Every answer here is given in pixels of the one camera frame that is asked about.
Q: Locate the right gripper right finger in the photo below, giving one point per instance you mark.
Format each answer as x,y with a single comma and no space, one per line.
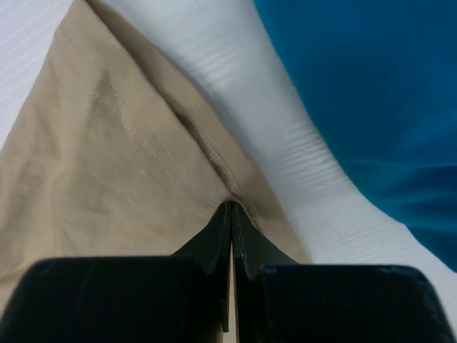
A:
280,300

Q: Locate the beige polo shirt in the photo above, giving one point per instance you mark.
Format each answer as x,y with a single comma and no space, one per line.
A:
115,153

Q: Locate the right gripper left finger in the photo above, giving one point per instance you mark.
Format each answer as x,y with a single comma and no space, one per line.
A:
183,297

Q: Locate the folded blue t shirt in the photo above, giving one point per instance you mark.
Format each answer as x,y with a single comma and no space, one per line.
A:
378,80

